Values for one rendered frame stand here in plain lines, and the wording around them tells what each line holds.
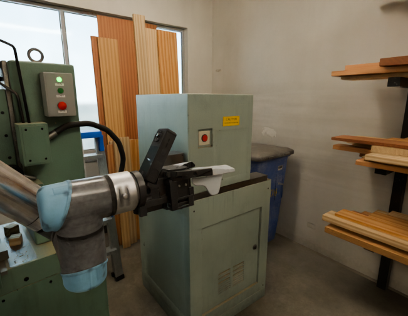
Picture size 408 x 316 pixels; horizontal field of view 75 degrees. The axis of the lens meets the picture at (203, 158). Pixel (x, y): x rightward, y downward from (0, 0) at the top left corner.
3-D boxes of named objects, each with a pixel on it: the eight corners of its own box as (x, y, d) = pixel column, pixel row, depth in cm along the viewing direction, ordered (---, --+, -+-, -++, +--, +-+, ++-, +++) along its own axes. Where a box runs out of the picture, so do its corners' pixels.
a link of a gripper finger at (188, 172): (212, 173, 57) (171, 177, 57) (211, 165, 56) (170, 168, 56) (213, 177, 52) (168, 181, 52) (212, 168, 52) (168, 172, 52)
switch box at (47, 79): (44, 116, 103) (38, 73, 99) (71, 115, 110) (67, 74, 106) (48, 116, 99) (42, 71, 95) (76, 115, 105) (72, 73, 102)
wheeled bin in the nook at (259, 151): (205, 237, 271) (205, 143, 250) (240, 222, 306) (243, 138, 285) (253, 267, 224) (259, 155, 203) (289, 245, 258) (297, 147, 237)
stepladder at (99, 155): (86, 284, 205) (64, 131, 189) (117, 271, 221) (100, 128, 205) (93, 293, 193) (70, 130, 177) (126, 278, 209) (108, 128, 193)
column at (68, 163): (25, 227, 124) (-1, 64, 109) (75, 213, 139) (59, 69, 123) (36, 246, 108) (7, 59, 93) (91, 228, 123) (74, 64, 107)
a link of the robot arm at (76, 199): (39, 227, 46) (32, 179, 44) (104, 211, 52) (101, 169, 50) (46, 247, 40) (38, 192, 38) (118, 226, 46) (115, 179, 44)
